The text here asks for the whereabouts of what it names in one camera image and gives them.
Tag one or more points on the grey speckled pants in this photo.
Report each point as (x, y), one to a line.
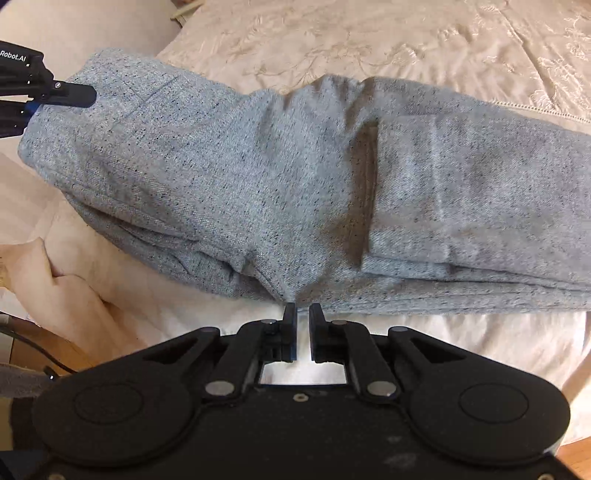
(375, 196)

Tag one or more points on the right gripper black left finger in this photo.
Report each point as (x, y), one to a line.
(271, 340)

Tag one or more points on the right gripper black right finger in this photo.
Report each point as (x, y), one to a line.
(331, 341)

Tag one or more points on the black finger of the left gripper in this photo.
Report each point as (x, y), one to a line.
(62, 93)

